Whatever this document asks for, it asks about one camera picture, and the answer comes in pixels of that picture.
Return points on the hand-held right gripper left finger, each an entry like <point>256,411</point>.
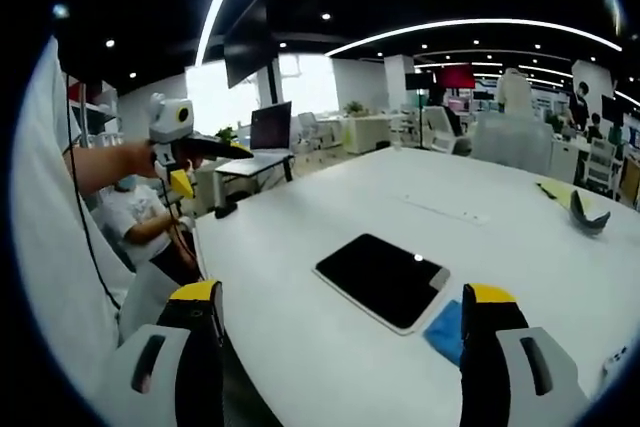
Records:
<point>165,387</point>

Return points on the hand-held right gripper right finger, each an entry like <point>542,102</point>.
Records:
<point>515,387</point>

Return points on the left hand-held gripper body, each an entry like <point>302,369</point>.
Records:
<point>167,119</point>

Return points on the blue cleaning cloth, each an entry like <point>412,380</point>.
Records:
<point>445,332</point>

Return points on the black tablet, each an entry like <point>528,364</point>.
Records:
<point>382,282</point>

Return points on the green potted plant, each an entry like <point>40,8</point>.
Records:
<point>355,108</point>
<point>226,135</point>

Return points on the small side desk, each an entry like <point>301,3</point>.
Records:
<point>255,167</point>

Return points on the small black object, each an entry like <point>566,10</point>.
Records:
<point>226,211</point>

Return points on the hanging black monitor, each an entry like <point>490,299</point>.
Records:
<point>245,59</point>

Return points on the white cabinet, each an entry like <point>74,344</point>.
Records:
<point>367,134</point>

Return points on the grey curved object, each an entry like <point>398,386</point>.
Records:
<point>587,222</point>

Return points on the yellow paper sheet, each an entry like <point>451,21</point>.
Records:
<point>557,192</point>

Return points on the white office chair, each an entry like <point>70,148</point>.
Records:
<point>442,124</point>

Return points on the grey office chair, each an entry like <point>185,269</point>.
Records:
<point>512,142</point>

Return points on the red screen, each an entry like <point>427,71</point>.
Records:
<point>455,77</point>

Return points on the white coat figure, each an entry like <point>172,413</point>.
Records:
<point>515,92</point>

